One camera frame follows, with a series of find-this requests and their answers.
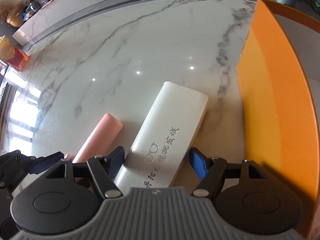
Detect white glasses case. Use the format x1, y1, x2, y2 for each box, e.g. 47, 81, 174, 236
114, 81, 209, 195

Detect orange cardboard box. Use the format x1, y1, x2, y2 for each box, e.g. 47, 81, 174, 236
237, 0, 319, 239

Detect pink phone holder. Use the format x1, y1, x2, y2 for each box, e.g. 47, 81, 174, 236
65, 113, 123, 164

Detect copper vase dried flowers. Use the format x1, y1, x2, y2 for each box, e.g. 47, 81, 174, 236
1, 4, 24, 28

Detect orange tea bottle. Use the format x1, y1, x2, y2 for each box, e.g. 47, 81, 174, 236
0, 36, 29, 71

